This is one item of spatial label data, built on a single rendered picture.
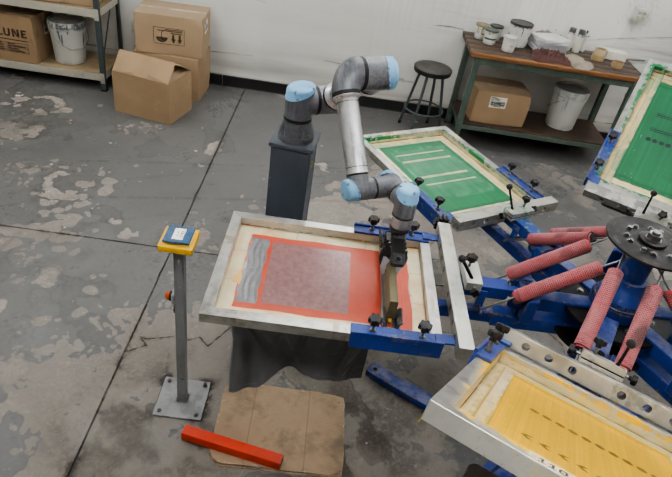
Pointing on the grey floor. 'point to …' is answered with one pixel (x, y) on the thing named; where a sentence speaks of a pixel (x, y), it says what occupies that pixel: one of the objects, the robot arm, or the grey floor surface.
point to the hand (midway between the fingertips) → (389, 273)
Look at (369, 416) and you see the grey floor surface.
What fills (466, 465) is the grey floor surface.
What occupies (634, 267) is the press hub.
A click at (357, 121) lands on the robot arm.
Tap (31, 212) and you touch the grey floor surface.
